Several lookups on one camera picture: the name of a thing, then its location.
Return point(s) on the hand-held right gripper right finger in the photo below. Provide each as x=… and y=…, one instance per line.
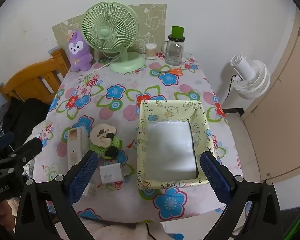
x=215, y=177

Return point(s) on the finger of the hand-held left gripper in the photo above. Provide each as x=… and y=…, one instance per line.
x=27, y=148
x=2, y=141

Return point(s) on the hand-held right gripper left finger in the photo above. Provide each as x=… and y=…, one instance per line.
x=83, y=177

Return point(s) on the white plug adapter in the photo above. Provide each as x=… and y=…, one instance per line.
x=90, y=190

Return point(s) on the white charger brick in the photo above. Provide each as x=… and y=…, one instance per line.
x=110, y=173

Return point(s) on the black key fob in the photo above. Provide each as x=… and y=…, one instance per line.
x=112, y=152

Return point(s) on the cream round cartoon box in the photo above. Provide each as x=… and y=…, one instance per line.
x=100, y=136

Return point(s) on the green perforated pouch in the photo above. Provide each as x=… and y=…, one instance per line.
x=117, y=143

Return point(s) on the yellow cartoon storage box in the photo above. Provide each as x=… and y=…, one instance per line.
x=170, y=107

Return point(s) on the person's left hand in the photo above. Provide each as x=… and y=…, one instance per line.
x=2, y=215

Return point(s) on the black bag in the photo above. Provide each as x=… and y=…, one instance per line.
x=27, y=115

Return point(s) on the orange wooden chair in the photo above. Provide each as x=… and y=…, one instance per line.
x=32, y=80

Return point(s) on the beige wooden door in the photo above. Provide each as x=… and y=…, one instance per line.
x=277, y=117

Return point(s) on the floral tablecloth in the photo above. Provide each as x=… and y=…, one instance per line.
x=130, y=85

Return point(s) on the white standing fan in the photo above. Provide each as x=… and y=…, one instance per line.
x=252, y=80

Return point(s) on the purple plush toy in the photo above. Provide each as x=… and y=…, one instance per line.
x=80, y=55

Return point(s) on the glass jar mug green lid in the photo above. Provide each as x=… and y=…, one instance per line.
x=173, y=52

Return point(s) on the green desk fan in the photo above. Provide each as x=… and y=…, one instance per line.
x=106, y=33

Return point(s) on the cotton swab container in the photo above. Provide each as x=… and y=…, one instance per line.
x=151, y=52

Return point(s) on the green patterned board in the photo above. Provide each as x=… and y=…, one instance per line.
x=152, y=20

